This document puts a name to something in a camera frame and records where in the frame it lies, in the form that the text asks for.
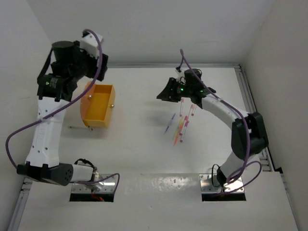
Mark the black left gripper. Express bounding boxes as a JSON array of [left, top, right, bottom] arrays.
[[68, 41, 107, 81]]

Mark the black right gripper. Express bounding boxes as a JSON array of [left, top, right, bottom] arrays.
[[157, 78, 192, 103]]

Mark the light pink cap pen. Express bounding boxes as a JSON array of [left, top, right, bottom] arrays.
[[180, 98, 185, 117]]

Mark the cylindrical beige drawer container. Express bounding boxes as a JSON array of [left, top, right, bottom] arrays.
[[68, 80, 116, 132]]

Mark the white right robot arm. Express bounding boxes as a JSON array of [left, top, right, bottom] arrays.
[[157, 69, 269, 186]]

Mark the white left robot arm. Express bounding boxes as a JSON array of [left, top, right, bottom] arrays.
[[16, 41, 108, 186]]

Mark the blue clear pen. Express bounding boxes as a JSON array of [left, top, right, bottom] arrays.
[[164, 113, 176, 134]]

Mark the peach cap white pen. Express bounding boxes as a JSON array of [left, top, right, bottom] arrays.
[[189, 104, 194, 115]]

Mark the pink cap white pen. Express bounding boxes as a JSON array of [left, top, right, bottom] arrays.
[[179, 115, 188, 132]]

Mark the yellow clear pen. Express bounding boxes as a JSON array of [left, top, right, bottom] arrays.
[[172, 117, 184, 139]]

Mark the purple cap white pen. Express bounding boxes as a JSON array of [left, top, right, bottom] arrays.
[[180, 121, 189, 142]]

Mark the orange clear pen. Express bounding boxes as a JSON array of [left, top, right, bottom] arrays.
[[173, 129, 180, 146]]

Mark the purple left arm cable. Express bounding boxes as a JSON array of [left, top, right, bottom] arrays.
[[5, 28, 120, 186]]

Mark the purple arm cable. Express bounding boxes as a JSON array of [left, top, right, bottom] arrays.
[[180, 49, 262, 194], [5, 28, 120, 186]]

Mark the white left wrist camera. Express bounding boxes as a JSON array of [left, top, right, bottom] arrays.
[[79, 32, 99, 59]]

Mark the black thin base cable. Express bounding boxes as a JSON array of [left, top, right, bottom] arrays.
[[211, 165, 221, 188]]

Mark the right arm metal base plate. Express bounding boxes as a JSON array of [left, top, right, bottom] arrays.
[[199, 173, 245, 194]]

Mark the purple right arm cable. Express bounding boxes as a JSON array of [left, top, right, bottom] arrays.
[[180, 49, 262, 194]]

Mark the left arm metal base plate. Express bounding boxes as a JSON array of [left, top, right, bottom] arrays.
[[71, 175, 118, 194]]

